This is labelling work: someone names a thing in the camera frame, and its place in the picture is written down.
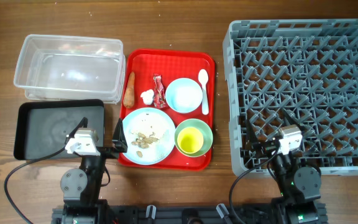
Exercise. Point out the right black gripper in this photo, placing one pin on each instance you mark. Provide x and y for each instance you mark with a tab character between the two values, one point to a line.
266	145

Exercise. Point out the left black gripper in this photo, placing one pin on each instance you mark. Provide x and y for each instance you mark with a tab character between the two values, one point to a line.
117	140

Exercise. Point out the green bowl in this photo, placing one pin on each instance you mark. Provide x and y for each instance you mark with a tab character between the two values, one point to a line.
205	130

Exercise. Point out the yellow cup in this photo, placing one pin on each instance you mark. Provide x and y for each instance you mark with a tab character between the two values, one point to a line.
190	140

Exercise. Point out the light blue bowl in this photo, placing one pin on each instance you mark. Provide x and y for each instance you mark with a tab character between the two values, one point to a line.
184	95

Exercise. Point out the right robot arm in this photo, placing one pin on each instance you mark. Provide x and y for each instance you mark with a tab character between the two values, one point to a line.
298	182

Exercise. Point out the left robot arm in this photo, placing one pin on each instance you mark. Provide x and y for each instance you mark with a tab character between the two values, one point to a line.
81	186

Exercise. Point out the grey dishwasher rack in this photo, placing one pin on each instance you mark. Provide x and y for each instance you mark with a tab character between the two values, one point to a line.
307	69

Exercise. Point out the peanut pile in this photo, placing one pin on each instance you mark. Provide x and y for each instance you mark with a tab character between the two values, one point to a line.
144	144

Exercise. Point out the light blue plate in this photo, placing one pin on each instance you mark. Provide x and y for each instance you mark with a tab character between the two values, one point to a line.
146	121

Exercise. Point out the orange carrot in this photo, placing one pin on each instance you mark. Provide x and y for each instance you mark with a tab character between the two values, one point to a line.
129	96

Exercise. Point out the white crumpled tissue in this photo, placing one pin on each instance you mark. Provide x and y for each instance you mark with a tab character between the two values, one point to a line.
147	97

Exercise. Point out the red snack wrapper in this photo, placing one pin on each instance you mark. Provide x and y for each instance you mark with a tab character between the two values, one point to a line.
159	93

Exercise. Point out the red serving tray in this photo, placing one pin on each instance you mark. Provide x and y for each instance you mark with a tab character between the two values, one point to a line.
170	65

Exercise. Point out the black plastic tray bin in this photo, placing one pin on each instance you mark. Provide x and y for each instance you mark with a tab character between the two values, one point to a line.
42	127

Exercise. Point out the white plastic spoon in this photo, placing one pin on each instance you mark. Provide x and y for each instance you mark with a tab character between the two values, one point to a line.
203	79

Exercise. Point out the clear plastic bin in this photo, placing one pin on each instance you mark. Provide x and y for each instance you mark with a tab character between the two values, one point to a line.
62	67

